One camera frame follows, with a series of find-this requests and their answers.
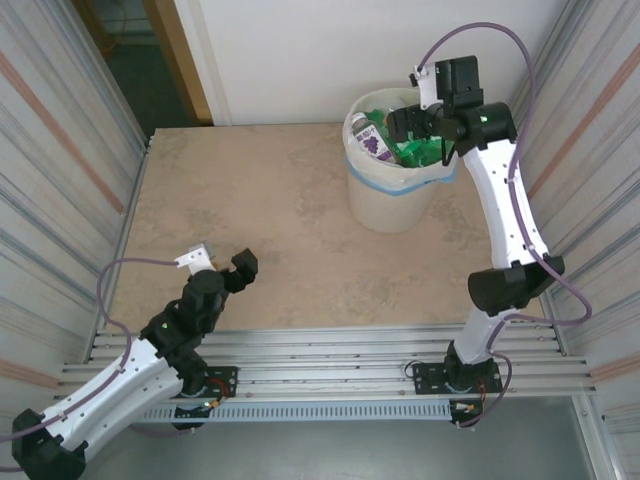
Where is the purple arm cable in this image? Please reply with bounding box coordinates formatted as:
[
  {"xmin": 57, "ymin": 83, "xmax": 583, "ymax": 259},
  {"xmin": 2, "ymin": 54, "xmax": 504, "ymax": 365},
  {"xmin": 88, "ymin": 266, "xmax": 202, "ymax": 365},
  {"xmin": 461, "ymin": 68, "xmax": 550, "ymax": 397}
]
[
  {"xmin": 0, "ymin": 257, "xmax": 179, "ymax": 474},
  {"xmin": 420, "ymin": 21, "xmax": 594, "ymax": 430}
]

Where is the wooden door frame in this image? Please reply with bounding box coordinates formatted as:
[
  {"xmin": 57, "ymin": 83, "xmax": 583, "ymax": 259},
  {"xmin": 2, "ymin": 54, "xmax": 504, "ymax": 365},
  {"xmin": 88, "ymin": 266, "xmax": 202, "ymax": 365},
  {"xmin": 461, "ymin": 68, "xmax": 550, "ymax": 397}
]
[{"xmin": 141, "ymin": 0, "xmax": 215, "ymax": 127}]

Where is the aluminium rail frame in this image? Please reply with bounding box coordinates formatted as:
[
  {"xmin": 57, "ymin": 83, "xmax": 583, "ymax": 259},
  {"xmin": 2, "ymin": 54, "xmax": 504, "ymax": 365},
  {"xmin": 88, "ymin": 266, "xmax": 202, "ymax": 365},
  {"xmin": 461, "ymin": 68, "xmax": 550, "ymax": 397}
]
[{"xmin": 52, "ymin": 322, "xmax": 599, "ymax": 406}]

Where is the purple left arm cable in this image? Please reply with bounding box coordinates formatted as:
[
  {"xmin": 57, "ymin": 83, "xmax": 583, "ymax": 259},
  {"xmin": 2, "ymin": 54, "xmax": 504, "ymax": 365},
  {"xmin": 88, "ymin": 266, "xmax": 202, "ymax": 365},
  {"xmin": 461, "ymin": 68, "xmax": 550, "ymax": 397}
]
[{"xmin": 0, "ymin": 257, "xmax": 179, "ymax": 474}]

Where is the white plastic bin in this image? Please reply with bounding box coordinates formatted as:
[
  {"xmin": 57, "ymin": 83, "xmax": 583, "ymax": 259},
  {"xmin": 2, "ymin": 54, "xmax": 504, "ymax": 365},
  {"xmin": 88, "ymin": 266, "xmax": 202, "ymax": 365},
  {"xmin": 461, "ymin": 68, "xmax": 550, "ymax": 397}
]
[{"xmin": 342, "ymin": 87, "xmax": 459, "ymax": 235}]

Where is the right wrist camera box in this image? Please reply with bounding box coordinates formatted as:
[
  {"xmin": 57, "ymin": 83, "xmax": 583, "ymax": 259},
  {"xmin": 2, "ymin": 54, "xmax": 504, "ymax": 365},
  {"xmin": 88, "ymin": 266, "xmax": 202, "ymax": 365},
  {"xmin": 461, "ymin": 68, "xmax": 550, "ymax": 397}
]
[{"xmin": 408, "ymin": 64, "xmax": 440, "ymax": 112}]

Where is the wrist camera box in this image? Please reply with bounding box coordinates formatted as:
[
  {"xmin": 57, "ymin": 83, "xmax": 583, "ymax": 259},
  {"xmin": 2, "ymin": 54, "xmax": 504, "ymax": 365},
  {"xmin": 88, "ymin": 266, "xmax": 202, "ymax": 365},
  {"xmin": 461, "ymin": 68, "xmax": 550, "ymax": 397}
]
[
  {"xmin": 408, "ymin": 64, "xmax": 440, "ymax": 112},
  {"xmin": 173, "ymin": 241, "xmax": 218, "ymax": 276}
]

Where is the grey slotted cable duct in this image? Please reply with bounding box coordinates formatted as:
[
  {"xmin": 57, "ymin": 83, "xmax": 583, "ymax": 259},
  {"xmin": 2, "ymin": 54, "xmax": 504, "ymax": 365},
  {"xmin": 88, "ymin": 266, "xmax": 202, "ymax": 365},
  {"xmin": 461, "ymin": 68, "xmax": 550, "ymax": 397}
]
[{"xmin": 73, "ymin": 402, "xmax": 454, "ymax": 425}]

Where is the blue bag drawstring band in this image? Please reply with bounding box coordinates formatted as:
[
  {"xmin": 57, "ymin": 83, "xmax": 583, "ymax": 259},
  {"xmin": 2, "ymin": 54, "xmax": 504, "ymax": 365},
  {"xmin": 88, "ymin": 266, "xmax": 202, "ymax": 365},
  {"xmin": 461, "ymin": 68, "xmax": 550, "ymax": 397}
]
[{"xmin": 347, "ymin": 159, "xmax": 457, "ymax": 194}]

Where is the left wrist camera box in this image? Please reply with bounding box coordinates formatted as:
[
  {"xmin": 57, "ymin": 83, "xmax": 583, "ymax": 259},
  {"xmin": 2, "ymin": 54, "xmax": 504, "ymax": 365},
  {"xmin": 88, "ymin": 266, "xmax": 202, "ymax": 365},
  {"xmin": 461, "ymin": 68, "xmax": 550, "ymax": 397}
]
[{"xmin": 173, "ymin": 241, "xmax": 218, "ymax": 276}]

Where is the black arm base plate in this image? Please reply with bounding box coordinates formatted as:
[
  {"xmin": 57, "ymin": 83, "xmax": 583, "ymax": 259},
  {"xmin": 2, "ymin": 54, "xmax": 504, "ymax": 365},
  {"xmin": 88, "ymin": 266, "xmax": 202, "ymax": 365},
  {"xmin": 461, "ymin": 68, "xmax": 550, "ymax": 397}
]
[
  {"xmin": 412, "ymin": 360, "xmax": 503, "ymax": 395},
  {"xmin": 148, "ymin": 366, "xmax": 239, "ymax": 399}
]

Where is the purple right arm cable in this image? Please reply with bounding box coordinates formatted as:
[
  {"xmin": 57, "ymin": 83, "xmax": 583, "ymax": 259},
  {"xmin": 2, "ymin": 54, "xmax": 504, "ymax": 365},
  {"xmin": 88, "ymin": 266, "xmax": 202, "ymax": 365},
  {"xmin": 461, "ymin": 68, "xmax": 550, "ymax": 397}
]
[{"xmin": 420, "ymin": 21, "xmax": 594, "ymax": 430}]

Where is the translucent white bin liner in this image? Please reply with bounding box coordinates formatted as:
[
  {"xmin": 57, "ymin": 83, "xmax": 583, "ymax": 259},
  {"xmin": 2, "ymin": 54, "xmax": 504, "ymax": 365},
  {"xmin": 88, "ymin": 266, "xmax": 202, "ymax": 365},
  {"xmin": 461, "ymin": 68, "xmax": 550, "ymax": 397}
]
[{"xmin": 342, "ymin": 87, "xmax": 459, "ymax": 194}]

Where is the grape label bottle white cap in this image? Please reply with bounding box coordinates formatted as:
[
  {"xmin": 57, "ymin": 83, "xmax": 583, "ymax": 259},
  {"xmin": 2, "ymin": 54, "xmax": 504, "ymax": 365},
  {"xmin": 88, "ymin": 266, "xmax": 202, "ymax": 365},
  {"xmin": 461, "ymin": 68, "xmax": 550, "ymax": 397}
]
[{"xmin": 349, "ymin": 111, "xmax": 397, "ymax": 165}]

